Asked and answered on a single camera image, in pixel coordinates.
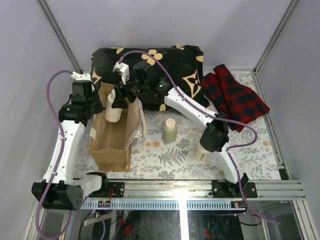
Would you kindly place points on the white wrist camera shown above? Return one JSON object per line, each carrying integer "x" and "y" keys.
{"x": 122, "y": 70}
{"x": 80, "y": 77}

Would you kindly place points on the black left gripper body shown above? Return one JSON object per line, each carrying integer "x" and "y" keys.
{"x": 95, "y": 102}

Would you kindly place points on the black floral blanket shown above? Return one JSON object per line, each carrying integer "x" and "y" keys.
{"x": 183, "y": 63}

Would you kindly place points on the green bottle wooden cap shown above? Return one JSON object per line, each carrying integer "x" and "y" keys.
{"x": 170, "y": 130}

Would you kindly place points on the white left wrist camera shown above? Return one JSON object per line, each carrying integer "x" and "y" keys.
{"x": 80, "y": 77}

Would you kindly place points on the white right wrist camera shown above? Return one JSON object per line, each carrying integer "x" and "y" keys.
{"x": 122, "y": 70}

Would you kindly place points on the brown jute canvas bag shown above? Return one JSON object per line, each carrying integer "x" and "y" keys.
{"x": 110, "y": 142}

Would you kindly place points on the beige bottle wooden cap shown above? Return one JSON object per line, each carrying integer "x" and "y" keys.
{"x": 112, "y": 115}

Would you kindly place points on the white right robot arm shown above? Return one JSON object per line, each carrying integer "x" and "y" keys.
{"x": 214, "y": 126}

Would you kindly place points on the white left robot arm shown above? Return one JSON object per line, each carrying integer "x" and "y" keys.
{"x": 58, "y": 190}

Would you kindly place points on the red black plaid cloth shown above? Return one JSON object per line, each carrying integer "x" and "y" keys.
{"x": 239, "y": 102}

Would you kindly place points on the cream bottle wooden cap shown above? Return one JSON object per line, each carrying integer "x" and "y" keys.
{"x": 201, "y": 154}

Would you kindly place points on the aluminium mounting rail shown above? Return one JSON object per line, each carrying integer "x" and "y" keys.
{"x": 254, "y": 190}

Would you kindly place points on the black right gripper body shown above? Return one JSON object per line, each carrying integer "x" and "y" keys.
{"x": 131, "y": 90}

